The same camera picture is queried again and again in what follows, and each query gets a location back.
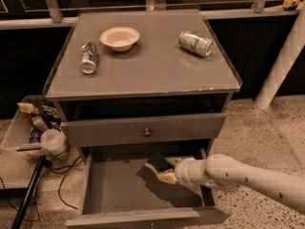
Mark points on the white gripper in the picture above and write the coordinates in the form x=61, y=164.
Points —
x=183, y=173

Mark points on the green and yellow sponge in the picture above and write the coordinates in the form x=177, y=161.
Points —
x=158, y=164

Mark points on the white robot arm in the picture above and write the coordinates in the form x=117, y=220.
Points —
x=224, y=173

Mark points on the closed upper grey drawer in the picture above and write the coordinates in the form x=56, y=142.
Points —
x=103, y=132

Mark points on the round metal drawer knob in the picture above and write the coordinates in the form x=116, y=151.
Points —
x=147, y=132

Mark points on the open middle grey drawer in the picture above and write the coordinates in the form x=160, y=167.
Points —
x=121, y=193

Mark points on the grey drawer cabinet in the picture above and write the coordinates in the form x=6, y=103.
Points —
x=155, y=77

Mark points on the clear plastic cup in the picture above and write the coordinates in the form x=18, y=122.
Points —
x=53, y=141

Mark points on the colourful snack bag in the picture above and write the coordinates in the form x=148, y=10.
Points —
x=50, y=113

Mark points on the clear plastic bin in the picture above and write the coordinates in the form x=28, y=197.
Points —
x=22, y=143

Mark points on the white bowl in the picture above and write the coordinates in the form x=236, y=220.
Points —
x=119, y=39

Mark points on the clear plastic bottle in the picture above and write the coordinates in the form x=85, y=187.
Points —
x=89, y=58

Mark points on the black pole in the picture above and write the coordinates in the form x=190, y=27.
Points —
x=27, y=198

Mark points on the white support post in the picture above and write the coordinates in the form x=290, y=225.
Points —
x=287, y=56

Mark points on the metal railing frame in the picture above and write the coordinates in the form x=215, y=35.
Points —
x=36, y=14

